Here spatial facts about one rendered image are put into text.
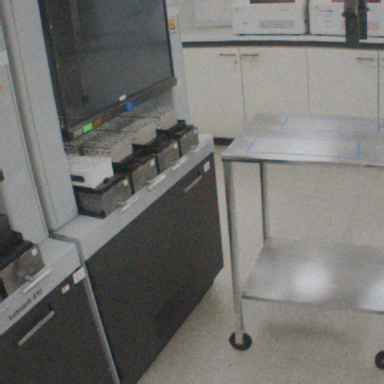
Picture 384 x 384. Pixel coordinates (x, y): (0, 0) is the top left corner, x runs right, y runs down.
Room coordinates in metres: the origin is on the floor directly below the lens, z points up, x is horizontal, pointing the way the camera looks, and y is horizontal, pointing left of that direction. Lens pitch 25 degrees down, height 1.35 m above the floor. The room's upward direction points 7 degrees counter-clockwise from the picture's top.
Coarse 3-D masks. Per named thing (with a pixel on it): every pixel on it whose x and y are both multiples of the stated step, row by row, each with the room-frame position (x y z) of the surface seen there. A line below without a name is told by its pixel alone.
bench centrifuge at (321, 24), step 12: (312, 0) 3.25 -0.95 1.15; (324, 0) 3.21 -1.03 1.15; (336, 0) 3.16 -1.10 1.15; (372, 0) 3.04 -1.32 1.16; (312, 12) 3.23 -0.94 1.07; (324, 12) 3.19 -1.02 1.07; (336, 12) 3.15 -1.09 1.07; (372, 12) 3.03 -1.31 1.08; (312, 24) 3.24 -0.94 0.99; (324, 24) 3.19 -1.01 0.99; (336, 24) 3.15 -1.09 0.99; (372, 24) 3.03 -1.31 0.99
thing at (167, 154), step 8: (160, 144) 1.53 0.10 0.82; (168, 144) 1.54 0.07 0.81; (176, 144) 1.57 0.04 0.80; (144, 152) 1.50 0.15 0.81; (152, 152) 1.48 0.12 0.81; (160, 152) 1.48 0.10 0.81; (168, 152) 1.52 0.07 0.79; (176, 152) 1.56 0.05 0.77; (160, 160) 1.47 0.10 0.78; (168, 160) 1.51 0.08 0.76; (176, 160) 1.56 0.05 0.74; (184, 160) 1.52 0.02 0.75; (160, 168) 1.47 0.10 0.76; (176, 168) 1.47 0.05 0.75
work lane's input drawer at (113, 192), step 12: (108, 180) 1.27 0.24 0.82; (120, 180) 1.29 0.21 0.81; (84, 192) 1.24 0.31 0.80; (96, 192) 1.22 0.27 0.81; (108, 192) 1.22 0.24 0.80; (120, 192) 1.27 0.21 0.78; (84, 204) 1.23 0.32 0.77; (96, 204) 1.21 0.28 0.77; (108, 204) 1.22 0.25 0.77; (120, 204) 1.25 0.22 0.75; (132, 204) 1.24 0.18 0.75
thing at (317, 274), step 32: (256, 128) 1.57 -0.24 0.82; (288, 128) 1.54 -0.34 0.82; (320, 128) 1.51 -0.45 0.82; (352, 128) 1.48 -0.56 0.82; (224, 160) 1.35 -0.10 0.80; (256, 160) 1.31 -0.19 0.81; (288, 160) 1.27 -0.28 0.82; (320, 160) 1.24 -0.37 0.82; (352, 160) 1.21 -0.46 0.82; (288, 256) 1.57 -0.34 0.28; (320, 256) 1.53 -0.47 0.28; (352, 256) 1.50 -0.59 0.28; (256, 288) 1.39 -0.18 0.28; (288, 288) 1.36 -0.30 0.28; (320, 288) 1.33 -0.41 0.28; (352, 288) 1.30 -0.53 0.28
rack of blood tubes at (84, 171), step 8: (72, 160) 1.36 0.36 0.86; (80, 160) 1.34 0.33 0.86; (88, 160) 1.34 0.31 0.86; (96, 160) 1.32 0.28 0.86; (104, 160) 1.32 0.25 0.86; (72, 168) 1.28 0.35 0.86; (80, 168) 1.28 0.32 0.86; (88, 168) 1.26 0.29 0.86; (96, 168) 1.26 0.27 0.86; (104, 168) 1.28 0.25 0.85; (72, 176) 1.36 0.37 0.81; (80, 176) 1.35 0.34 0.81; (88, 176) 1.24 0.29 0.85; (96, 176) 1.25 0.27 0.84; (104, 176) 1.28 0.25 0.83; (72, 184) 1.27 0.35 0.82; (80, 184) 1.26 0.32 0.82; (88, 184) 1.24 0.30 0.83; (96, 184) 1.24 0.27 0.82
